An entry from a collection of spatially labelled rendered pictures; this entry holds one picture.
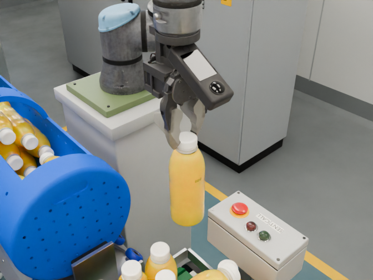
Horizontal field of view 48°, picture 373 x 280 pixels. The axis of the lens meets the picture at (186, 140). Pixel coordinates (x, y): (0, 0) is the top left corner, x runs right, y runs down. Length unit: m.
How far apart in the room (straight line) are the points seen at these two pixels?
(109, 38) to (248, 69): 1.31
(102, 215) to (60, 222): 0.10
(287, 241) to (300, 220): 1.65
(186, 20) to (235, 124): 1.97
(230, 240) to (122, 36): 0.61
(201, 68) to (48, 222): 0.45
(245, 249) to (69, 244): 0.38
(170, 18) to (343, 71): 2.99
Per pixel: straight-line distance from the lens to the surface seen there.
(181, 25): 0.64
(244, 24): 2.30
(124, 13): 1.18
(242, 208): 0.95
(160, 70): 0.69
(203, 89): 0.63
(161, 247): 0.89
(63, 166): 0.89
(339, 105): 3.65
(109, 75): 1.25
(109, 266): 1.01
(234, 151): 2.69
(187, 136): 0.76
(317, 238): 2.49
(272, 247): 0.90
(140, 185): 1.33
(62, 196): 0.89
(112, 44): 1.21
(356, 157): 3.15
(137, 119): 1.18
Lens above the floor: 1.76
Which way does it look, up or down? 35 degrees down
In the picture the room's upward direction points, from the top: straight up
